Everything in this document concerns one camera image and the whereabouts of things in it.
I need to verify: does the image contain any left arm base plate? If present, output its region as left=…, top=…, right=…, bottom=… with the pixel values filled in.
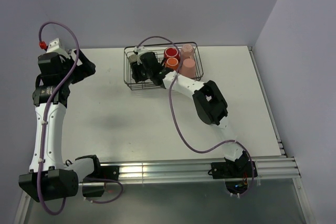
left=99, top=165, right=120, bottom=181

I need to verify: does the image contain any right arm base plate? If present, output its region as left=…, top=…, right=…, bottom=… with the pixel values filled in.
left=208, top=162, right=258, bottom=179

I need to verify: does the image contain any red ceramic mug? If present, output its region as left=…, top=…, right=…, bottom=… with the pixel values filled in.
left=164, top=47, right=180, bottom=61

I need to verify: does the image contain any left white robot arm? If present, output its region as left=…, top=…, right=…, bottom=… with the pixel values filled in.
left=18, top=50, right=102, bottom=202

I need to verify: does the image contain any aluminium frame rail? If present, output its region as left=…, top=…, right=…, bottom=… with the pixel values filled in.
left=25, top=155, right=301, bottom=188

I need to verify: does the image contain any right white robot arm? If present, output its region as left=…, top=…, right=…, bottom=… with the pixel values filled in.
left=128, top=51, right=251, bottom=177

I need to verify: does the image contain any orange mug white inside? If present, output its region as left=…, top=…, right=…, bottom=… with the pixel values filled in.
left=165, top=57, right=180, bottom=71

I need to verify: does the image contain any black wire dish rack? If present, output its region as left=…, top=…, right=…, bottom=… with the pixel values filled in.
left=124, top=42, right=204, bottom=91

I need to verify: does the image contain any small grey-green cup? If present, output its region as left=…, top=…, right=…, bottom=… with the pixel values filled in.
left=128, top=54, right=138, bottom=64

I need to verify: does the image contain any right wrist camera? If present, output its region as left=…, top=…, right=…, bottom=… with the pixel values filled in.
left=133, top=46, right=148, bottom=65

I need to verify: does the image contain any pink ceramic mug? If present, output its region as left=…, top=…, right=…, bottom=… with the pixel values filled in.
left=181, top=44, right=195, bottom=60

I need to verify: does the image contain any salmon plastic tumbler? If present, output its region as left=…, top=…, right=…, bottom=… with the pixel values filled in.
left=180, top=58, right=196, bottom=79

